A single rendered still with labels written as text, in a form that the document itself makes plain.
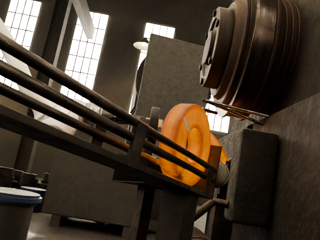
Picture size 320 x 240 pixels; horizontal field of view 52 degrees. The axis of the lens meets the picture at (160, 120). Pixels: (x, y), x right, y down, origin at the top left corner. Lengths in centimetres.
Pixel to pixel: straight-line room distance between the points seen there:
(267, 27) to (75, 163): 276
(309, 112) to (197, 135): 27
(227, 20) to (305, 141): 50
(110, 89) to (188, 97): 782
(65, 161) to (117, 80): 829
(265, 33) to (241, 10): 13
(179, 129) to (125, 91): 1092
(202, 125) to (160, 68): 324
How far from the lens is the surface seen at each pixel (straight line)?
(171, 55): 394
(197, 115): 62
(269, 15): 105
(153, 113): 122
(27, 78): 31
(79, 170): 347
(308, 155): 76
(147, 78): 380
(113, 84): 1156
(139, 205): 155
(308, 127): 78
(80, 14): 1056
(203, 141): 65
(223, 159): 111
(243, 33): 104
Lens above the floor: 63
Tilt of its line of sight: 10 degrees up
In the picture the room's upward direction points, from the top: 10 degrees clockwise
